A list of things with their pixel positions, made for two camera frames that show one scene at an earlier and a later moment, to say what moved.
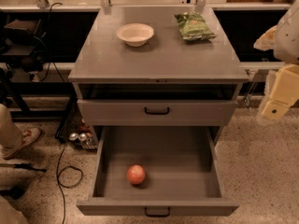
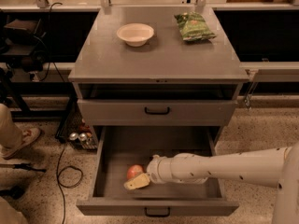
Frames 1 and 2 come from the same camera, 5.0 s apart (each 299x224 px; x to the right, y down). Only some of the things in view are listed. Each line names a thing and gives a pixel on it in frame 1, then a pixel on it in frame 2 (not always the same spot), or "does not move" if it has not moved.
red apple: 135,174 does not move
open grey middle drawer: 180,170 does not move
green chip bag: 192,26 does not move
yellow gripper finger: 284,92 → 137,182
